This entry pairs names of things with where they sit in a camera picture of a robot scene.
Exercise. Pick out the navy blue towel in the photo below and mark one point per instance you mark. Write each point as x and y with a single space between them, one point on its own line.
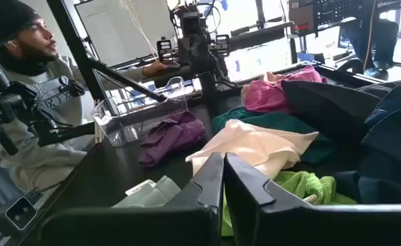
391 147

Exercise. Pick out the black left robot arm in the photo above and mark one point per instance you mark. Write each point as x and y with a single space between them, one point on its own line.
261 36

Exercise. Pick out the white paper tag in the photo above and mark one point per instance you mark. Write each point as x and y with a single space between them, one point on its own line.
140 187

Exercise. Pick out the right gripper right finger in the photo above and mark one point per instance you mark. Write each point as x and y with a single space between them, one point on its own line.
248 205

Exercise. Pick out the person's hand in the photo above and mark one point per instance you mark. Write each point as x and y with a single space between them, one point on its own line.
154 69

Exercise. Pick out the teal towel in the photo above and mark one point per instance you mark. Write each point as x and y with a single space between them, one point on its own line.
227 118
323 150

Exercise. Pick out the lime green towel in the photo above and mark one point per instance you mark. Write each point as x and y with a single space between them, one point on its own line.
306 188

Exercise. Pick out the clear plastic basket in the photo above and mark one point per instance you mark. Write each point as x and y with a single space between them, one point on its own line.
125 116

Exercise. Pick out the pink towel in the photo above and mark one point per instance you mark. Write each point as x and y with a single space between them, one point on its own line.
265 95

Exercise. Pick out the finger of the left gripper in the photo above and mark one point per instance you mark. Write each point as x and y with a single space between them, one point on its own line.
164 51
222 45

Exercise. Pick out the purple towel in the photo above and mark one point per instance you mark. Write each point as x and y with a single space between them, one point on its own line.
173 136

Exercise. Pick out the sage green towel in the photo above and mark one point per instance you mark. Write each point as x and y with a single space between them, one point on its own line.
162 194

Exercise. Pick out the cream towel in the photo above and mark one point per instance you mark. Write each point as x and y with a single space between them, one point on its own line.
251 143

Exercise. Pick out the black pegboard shelf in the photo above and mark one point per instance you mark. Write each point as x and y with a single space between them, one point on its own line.
330 13

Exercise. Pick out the peach towel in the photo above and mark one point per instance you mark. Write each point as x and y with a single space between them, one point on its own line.
272 77

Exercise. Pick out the charcoal towel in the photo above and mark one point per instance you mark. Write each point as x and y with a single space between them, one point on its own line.
384 89

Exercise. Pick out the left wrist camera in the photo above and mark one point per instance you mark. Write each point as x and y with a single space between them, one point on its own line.
191 24

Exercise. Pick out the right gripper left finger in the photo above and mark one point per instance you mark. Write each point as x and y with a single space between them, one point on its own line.
200 191

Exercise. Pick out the black towel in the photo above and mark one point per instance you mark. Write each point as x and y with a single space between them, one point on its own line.
323 102

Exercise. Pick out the black frame strut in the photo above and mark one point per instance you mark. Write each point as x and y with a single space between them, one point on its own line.
70 37

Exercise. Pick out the whiteboard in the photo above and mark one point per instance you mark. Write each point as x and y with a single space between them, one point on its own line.
118 30

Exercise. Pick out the person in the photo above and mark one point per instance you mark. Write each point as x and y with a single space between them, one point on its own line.
26 34

